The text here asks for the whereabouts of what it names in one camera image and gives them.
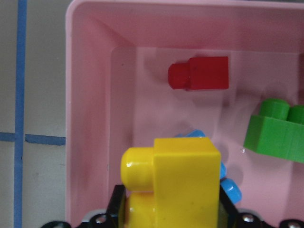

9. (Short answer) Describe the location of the pink plastic box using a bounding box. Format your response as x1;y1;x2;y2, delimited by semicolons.
66;0;304;226

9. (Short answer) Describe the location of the red toy block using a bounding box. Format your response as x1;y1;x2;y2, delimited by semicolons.
168;57;229;90

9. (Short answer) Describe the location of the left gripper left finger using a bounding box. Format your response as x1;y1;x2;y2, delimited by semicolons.
106;184;126;228

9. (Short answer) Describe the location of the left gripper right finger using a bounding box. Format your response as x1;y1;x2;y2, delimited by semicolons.
218;186;239;228

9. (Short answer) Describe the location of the green toy block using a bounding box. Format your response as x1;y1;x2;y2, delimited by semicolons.
243;98;304;163

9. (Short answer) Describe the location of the blue toy block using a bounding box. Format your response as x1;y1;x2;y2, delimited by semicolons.
175;129;242;204

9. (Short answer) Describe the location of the yellow toy block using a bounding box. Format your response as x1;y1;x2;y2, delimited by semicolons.
121;137;221;228

